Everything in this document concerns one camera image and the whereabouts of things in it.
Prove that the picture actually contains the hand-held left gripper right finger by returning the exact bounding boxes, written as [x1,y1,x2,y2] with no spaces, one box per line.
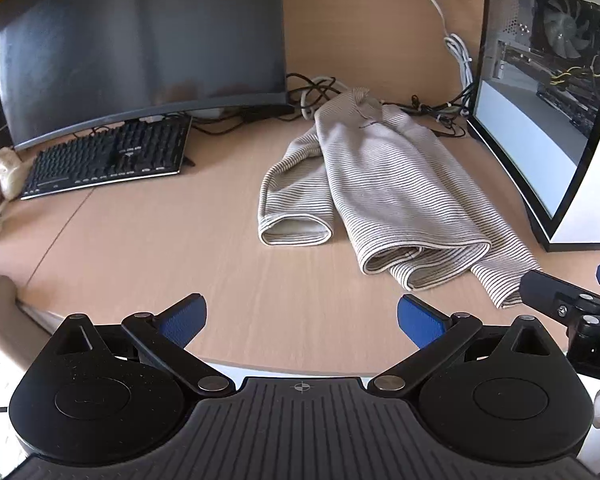
[367,294,557,394]

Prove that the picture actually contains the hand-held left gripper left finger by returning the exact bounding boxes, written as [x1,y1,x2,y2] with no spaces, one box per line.
[54,292,236,395]

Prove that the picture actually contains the striped knit garment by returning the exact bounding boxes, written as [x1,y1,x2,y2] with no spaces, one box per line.
[257,87,543,311]

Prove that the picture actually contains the beige chair armrest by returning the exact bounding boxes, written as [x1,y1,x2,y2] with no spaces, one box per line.
[0,275,57,342]

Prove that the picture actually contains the black keyboard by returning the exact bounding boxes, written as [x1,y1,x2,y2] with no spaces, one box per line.
[19,115,194,201]

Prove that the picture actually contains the white computer case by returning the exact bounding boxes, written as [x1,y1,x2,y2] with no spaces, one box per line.
[467,0,600,254]

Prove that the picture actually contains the crumpled beige cloth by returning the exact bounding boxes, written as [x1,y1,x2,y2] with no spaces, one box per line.
[0,147,36,202]

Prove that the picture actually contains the curved black monitor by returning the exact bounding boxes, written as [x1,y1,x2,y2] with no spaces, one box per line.
[0,0,293,152]

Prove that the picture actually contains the bundle of black cables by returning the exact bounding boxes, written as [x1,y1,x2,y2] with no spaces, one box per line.
[285,72,470,139]

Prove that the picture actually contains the short white cable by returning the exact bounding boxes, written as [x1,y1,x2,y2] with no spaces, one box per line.
[299,76,342,121]

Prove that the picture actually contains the long white power cable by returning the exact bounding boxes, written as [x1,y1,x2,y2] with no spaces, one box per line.
[405,0,477,117]

